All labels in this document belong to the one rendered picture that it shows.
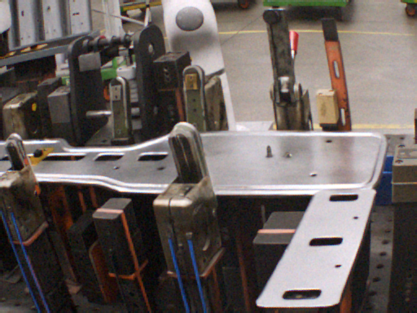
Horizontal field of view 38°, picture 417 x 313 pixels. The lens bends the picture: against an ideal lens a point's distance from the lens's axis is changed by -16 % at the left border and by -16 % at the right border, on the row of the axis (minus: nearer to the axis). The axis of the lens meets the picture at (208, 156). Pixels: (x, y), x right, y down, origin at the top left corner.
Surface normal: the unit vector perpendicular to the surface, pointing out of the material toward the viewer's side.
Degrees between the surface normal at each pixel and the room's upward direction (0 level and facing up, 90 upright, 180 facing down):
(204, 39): 130
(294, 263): 0
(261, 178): 0
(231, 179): 0
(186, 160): 102
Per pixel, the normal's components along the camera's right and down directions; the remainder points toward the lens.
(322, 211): -0.15, -0.92
